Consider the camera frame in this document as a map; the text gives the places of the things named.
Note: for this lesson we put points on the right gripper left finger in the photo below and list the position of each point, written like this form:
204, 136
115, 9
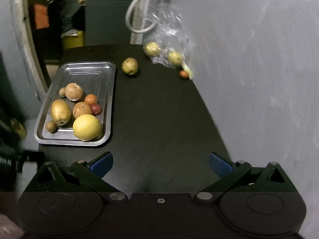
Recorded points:
90, 176

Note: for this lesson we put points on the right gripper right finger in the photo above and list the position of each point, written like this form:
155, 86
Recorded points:
229, 173

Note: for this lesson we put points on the large yellow lemon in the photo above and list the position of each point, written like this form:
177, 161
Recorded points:
86, 127

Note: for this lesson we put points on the small red tomato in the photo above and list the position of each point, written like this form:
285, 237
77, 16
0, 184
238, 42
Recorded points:
96, 109

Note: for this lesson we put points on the brown striped fruit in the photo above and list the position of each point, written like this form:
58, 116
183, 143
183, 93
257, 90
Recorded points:
73, 92
80, 109

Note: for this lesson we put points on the orange tangerine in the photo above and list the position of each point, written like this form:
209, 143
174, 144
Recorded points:
90, 99

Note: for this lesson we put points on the small orange tomato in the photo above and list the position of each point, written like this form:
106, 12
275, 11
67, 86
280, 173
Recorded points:
183, 74

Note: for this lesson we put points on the green leek stalk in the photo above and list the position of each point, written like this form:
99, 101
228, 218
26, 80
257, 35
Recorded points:
189, 71

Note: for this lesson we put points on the right bagged pear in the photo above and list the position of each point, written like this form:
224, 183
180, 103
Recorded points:
175, 59

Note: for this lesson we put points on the bagged pear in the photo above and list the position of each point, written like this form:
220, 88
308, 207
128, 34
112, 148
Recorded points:
152, 49
175, 59

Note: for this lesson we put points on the yellow jerry can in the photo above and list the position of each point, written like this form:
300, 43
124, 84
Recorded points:
73, 40

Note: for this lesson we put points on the left bagged pear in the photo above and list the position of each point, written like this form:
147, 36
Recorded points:
152, 49

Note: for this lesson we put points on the dark grey cabinet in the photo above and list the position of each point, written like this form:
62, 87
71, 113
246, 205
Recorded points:
105, 22

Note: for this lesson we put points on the clear plastic bag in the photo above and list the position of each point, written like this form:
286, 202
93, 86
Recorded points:
169, 32

